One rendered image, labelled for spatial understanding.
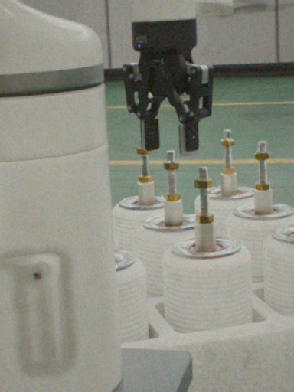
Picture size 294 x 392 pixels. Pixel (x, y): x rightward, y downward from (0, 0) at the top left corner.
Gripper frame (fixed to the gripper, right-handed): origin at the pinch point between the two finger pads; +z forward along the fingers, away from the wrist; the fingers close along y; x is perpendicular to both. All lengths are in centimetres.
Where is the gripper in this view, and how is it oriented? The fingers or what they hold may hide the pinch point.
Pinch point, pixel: (169, 142)
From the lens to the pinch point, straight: 99.7
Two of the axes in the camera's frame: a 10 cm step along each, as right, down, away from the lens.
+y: 6.2, 1.4, -7.7
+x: 7.8, -1.8, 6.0
